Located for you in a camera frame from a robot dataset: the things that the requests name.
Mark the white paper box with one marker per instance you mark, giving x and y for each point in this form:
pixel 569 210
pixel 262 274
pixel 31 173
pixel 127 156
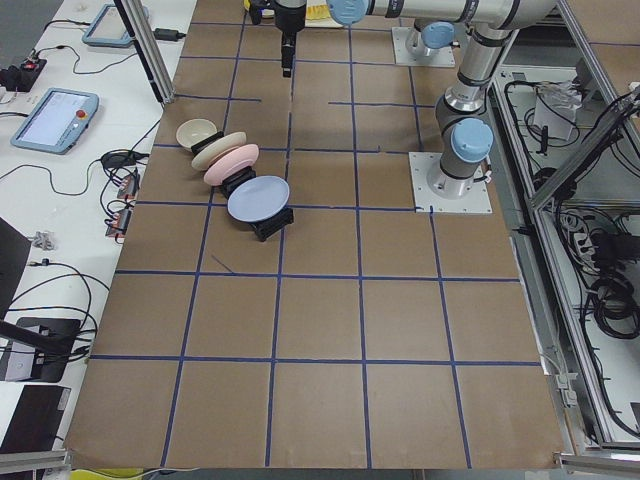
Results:
pixel 556 109

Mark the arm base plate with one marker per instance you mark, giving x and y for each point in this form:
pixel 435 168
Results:
pixel 435 192
pixel 443 59

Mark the black dish rack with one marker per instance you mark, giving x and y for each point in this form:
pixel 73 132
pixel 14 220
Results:
pixel 262 229

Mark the pink plate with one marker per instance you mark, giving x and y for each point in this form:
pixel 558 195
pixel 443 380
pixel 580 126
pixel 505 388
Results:
pixel 231 163

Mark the cream bowl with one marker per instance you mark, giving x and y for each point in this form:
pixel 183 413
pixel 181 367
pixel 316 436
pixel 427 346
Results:
pixel 191 133

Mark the cream plate in rack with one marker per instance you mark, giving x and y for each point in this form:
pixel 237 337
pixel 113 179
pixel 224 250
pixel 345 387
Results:
pixel 217 148

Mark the black power adapter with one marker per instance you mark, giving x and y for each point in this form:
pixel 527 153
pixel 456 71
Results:
pixel 164 34

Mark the aluminium frame post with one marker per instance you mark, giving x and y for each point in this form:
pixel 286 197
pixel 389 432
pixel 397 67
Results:
pixel 135 21

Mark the blue plate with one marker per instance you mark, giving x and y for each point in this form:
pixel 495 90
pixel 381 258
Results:
pixel 258 199

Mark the teach pendant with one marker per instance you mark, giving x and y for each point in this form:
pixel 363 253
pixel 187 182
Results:
pixel 57 121
pixel 107 29

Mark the black monitor stand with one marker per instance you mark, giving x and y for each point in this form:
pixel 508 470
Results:
pixel 38 348

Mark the near teach pendant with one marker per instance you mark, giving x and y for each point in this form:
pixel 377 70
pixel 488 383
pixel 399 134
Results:
pixel 57 121

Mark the far teach pendant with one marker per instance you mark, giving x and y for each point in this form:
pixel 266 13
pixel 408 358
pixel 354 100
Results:
pixel 107 29

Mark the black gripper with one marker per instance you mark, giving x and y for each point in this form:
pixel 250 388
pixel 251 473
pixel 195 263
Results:
pixel 289 18

